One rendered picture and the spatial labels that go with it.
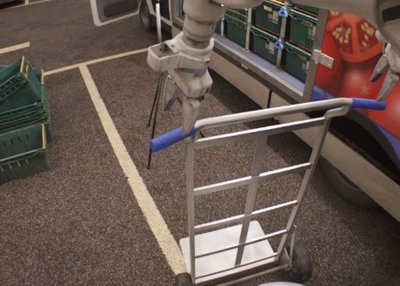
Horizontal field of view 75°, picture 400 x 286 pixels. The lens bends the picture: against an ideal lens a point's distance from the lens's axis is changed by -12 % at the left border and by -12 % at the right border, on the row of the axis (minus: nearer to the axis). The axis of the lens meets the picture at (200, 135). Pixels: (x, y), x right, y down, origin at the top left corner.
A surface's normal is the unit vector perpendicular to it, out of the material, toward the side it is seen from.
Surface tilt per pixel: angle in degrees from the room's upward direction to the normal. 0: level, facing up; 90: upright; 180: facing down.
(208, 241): 0
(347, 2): 121
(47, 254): 0
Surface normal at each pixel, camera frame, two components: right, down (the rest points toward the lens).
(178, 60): 0.36, 0.79
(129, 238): 0.00, -0.79
